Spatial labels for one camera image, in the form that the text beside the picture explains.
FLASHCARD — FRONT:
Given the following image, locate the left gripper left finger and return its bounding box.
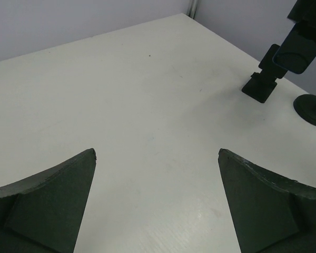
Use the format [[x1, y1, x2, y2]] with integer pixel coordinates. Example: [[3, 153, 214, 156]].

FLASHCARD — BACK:
[[0, 148, 96, 252]]

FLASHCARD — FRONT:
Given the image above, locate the right aluminium frame post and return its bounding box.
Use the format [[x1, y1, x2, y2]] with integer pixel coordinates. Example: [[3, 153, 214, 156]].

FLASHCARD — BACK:
[[187, 0, 199, 19]]

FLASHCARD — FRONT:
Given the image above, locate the black folding phone stand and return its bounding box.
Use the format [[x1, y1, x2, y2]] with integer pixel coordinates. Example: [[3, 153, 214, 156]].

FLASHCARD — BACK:
[[242, 44, 287, 103]]

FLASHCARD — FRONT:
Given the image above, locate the black round-base phone stand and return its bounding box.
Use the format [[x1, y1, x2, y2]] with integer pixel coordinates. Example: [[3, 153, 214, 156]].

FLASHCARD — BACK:
[[293, 94, 316, 126]]

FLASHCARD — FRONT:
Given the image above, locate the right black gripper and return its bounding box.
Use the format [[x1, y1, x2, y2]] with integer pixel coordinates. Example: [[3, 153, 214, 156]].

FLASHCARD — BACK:
[[287, 0, 316, 36]]

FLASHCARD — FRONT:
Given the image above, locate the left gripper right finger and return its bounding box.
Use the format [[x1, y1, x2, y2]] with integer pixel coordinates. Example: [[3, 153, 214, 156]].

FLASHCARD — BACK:
[[218, 149, 316, 252]]

